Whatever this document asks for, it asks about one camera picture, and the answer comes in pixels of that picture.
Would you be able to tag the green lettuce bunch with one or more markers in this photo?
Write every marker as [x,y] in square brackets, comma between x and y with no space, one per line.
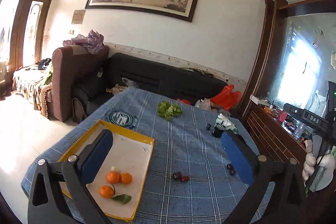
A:
[168,111]

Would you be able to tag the mandarin orange with leaf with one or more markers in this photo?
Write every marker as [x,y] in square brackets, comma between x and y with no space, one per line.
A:
[109,192]

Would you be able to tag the right hand white glove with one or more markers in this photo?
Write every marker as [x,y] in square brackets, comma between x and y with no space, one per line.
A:
[318,171]

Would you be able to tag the yellow cardboard tray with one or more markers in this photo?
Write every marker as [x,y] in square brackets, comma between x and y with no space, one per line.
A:
[130,153]

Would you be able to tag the black sofa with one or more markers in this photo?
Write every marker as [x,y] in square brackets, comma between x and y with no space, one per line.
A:
[94,89]

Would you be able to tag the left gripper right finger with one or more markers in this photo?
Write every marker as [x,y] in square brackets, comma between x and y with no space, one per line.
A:
[287,202]

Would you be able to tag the red date fruit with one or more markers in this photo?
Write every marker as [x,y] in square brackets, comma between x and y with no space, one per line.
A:
[184,178]

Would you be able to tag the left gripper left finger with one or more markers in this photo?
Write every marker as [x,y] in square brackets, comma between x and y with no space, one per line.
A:
[46,201]

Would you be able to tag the red plastic bag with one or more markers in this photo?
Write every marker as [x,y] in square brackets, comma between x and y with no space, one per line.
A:
[227,98]

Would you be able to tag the small dark plum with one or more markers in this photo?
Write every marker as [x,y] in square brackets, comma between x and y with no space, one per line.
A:
[232,172]
[229,166]

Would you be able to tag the purple cloth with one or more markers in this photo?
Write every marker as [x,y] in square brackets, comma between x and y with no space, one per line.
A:
[93,42]

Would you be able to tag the wooden cabinet with mirror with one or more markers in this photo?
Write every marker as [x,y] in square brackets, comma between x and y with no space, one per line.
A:
[293,67]

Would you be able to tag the wooden glass door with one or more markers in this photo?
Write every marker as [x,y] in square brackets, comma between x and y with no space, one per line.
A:
[22,28]

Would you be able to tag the brown armchair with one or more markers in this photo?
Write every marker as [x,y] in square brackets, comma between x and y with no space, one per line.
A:
[70,64]

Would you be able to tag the blue plaid tablecloth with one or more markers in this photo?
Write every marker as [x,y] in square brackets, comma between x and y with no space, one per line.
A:
[181,145]

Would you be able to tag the patterned covered couch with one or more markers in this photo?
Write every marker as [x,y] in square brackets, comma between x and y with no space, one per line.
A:
[34,82]

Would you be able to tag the grey wall panel box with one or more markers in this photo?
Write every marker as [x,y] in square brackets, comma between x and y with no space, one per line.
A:
[78,16]

